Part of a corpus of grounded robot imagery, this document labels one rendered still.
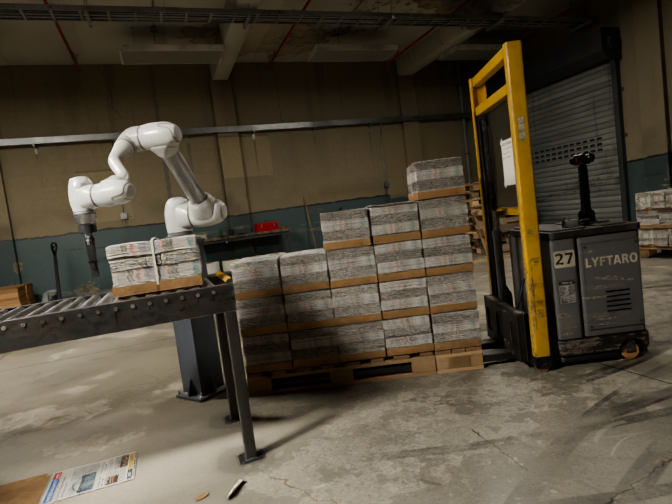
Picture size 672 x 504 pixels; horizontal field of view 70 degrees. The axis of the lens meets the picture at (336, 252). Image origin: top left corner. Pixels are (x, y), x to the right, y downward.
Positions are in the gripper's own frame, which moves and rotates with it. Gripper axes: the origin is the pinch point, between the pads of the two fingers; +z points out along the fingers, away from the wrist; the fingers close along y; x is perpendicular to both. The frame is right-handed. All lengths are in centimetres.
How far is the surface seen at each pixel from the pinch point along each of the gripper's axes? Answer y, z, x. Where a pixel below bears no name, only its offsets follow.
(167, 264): -14.2, 1.7, -30.8
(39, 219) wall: 709, -65, 163
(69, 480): 2, 93, 25
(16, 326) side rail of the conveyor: -26.4, 16.0, 26.3
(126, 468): -2, 93, 1
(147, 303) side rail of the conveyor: -26.4, 15.8, -20.7
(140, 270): -13.1, 2.7, -19.4
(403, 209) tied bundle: 16, -8, -167
